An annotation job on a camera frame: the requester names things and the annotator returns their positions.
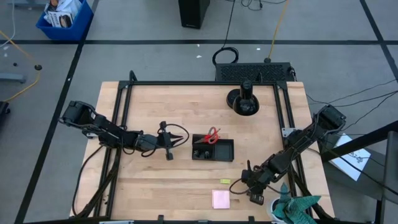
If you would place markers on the black mesh desk organizer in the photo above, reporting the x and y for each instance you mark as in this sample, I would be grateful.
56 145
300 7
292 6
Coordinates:
224 151

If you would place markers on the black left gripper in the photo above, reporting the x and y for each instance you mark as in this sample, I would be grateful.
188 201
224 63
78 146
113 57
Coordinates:
164 141

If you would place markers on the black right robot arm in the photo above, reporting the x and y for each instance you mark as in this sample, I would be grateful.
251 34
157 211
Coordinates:
298 140

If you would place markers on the white paper sheet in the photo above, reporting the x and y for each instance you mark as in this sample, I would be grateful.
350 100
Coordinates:
351 161

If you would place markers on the blue plastic bin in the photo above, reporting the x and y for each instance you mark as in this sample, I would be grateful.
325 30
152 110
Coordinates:
68 32

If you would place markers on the teal cloth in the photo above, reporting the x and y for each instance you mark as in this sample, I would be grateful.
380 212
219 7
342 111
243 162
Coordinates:
295 207

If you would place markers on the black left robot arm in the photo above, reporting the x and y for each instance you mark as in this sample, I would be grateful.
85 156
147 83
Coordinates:
109 132

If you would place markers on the white plant pot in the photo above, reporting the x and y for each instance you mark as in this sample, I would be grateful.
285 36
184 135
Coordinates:
270 210

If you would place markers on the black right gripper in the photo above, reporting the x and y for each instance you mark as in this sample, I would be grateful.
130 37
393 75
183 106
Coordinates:
256 182

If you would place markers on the small black floor disc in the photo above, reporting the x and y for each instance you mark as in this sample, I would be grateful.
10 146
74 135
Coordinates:
38 67

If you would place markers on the printed papers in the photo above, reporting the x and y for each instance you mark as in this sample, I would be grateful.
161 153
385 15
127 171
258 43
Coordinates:
60 15

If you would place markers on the pink sticky note pad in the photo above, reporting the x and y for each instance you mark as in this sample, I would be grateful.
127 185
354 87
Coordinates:
221 199

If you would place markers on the black round camera stand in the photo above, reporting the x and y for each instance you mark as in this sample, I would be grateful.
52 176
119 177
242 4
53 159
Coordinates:
245 104

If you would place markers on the black chair base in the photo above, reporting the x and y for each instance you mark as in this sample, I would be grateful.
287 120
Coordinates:
3 107

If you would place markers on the black metal stand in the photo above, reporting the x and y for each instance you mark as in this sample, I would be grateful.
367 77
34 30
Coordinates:
357 144

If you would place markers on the black aluminium table frame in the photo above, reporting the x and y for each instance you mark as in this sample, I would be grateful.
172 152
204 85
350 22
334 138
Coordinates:
202 83

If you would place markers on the black binder clip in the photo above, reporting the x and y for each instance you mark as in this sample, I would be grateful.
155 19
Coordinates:
206 154
197 153

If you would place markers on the black perforated metal case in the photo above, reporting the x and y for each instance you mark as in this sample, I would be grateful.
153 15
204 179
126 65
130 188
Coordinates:
248 72

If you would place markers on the grey metal base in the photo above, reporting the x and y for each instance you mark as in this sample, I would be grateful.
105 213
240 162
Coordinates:
12 77

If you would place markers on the small yellow-green sticky tabs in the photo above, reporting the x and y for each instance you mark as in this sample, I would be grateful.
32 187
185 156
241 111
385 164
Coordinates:
225 181

